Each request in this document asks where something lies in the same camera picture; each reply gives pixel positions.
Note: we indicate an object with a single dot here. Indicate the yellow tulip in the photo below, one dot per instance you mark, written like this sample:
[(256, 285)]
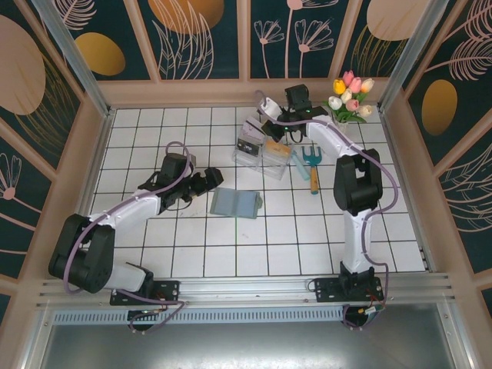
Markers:
[(338, 86)]

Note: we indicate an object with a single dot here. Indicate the clear acrylic card organizer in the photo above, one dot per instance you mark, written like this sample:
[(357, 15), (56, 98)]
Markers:
[(246, 159)]

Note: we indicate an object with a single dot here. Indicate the aluminium table side rail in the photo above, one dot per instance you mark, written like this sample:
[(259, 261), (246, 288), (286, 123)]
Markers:
[(408, 192), (93, 194)]

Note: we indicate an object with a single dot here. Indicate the wall panel cream circle gold lines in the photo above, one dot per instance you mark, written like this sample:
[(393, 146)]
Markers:
[(23, 77)]

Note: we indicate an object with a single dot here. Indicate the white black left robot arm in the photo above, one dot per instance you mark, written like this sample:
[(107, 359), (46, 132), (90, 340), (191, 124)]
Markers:
[(130, 207)]

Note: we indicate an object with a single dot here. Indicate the aluminium frame post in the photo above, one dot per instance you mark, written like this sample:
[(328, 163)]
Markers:
[(403, 57), (73, 57)]

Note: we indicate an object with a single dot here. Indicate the white ribbed vase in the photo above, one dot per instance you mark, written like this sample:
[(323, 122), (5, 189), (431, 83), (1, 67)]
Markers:
[(341, 123)]

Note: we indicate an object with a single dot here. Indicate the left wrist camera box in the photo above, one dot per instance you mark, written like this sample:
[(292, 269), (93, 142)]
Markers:
[(192, 160)]

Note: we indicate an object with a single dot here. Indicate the wall panel pink flowers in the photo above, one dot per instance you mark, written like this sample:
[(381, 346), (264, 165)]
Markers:
[(292, 38)]

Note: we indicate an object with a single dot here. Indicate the light teal garden trowel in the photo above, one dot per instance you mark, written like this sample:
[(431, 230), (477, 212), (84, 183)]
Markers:
[(301, 169)]

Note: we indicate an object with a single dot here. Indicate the cream orange tulip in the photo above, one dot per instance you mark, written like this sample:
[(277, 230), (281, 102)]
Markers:
[(367, 85), (365, 111)]

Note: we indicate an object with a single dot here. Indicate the gold card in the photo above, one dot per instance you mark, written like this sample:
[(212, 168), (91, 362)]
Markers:
[(277, 150)]

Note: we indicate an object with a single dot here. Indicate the aluminium mounting rail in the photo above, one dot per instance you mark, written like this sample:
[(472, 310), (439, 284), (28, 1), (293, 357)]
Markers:
[(246, 288)]

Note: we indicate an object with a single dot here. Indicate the wall panel gold oval feather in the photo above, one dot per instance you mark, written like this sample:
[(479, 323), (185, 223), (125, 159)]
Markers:
[(442, 104)]

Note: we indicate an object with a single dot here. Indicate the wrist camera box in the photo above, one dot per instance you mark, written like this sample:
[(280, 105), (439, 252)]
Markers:
[(271, 107), (192, 160)]

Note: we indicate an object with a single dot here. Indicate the tulip bouquet in vase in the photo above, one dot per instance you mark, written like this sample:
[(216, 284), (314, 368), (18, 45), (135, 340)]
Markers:
[(346, 115)]

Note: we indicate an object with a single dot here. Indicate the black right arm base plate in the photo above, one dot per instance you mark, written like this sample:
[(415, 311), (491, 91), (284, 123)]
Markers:
[(326, 290)]

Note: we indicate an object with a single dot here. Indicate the wall panel single flower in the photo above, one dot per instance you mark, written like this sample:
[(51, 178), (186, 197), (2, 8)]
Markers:
[(15, 192)]

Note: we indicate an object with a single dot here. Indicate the white picture card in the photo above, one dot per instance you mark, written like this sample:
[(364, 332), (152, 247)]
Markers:
[(251, 128)]

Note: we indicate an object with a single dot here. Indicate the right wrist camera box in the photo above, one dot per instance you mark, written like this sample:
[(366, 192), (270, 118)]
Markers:
[(271, 107)]

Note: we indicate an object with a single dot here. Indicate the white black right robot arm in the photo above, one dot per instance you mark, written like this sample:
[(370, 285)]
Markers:
[(355, 238)]

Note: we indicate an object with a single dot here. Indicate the wall panel pink feather leaves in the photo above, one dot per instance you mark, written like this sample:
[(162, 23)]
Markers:
[(469, 192)]

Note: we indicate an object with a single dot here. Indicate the black card white Vip logo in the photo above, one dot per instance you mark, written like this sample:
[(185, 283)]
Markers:
[(248, 148)]

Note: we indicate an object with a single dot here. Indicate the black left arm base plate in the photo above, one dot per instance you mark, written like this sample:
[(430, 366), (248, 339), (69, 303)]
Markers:
[(165, 290)]

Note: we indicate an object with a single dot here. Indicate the grey metal sheet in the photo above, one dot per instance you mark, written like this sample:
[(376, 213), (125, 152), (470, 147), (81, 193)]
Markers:
[(246, 346)]

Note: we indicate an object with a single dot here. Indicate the pink tulip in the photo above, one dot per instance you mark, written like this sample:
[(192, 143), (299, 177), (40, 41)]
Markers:
[(348, 76), (352, 104), (355, 83)]

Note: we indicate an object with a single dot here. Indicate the wall panel orange circle leaves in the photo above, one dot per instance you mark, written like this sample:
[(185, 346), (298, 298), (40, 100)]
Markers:
[(184, 23)]

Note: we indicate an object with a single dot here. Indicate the white tulip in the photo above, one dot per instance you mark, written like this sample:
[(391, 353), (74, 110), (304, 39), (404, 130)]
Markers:
[(346, 94), (334, 102)]

